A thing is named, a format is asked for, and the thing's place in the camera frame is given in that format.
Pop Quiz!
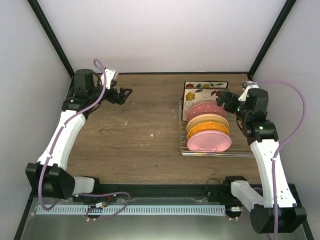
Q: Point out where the metal wire dish rack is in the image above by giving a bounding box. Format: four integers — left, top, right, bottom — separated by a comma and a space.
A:
179, 98, 254, 158

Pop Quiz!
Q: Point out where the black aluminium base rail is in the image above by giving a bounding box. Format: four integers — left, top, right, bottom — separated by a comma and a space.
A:
72, 183, 296, 204

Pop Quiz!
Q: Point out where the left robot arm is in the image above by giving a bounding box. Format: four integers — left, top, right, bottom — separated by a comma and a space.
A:
25, 68, 132, 211

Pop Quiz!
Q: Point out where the cream bear print plate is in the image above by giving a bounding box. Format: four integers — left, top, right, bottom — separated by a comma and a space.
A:
186, 113, 229, 133

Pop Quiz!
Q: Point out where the right black frame post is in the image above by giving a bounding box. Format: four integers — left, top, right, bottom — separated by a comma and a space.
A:
247, 0, 297, 81

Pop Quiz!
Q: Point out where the white slotted cable duct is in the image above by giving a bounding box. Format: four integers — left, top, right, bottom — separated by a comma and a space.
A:
36, 205, 225, 216

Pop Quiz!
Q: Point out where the orange polka dot plate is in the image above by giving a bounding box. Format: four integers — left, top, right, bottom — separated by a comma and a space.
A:
186, 121, 230, 140

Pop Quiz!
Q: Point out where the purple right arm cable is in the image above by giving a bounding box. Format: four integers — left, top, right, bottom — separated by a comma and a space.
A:
252, 80, 307, 240

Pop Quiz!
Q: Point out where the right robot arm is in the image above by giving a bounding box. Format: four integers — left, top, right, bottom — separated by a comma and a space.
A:
217, 86, 307, 236

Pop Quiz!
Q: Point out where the pink polka dot plate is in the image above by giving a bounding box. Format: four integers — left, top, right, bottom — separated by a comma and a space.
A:
186, 100, 227, 122

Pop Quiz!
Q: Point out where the square floral plate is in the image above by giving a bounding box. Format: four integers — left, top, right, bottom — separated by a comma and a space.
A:
181, 88, 225, 121
184, 81, 229, 89

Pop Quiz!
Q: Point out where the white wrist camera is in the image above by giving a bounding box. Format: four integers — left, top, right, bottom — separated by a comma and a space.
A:
101, 67, 119, 90
238, 81, 259, 102

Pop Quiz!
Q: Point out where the left black frame post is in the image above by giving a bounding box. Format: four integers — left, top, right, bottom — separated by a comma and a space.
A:
27, 0, 75, 79

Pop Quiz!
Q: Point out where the plain pink round plate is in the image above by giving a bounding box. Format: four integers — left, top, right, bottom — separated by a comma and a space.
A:
187, 130, 232, 153

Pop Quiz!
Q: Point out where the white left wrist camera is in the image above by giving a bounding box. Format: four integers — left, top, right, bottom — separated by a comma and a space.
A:
101, 67, 119, 90

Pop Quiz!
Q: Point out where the black frame post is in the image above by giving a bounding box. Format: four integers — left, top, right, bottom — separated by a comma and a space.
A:
247, 0, 297, 81
27, 0, 75, 79

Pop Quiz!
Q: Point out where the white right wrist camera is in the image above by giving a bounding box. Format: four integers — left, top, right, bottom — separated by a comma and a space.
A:
238, 81, 259, 102

